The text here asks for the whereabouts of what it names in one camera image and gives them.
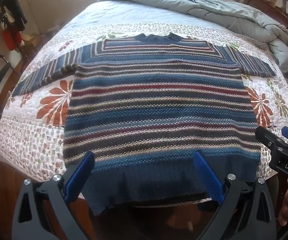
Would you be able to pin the grey-blue comforter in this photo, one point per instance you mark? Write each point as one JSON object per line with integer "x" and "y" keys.
{"x": 233, "y": 10}

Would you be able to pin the dark wooden headboard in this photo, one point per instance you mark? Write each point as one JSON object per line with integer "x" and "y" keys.
{"x": 285, "y": 17}

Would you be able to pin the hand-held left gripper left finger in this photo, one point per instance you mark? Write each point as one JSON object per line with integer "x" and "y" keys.
{"x": 80, "y": 177}

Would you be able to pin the blue striped knit sweater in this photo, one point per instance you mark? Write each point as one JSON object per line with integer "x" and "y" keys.
{"x": 159, "y": 100}

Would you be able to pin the floral quilted bedspread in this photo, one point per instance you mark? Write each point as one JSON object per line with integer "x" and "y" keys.
{"x": 34, "y": 135}

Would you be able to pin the person's right hand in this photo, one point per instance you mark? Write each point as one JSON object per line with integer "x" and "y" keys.
{"x": 287, "y": 202}

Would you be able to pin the dark hanging garment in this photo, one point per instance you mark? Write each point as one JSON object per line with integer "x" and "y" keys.
{"x": 16, "y": 10}

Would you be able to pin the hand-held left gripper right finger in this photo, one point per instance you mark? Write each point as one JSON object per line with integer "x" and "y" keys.
{"x": 209, "y": 175}

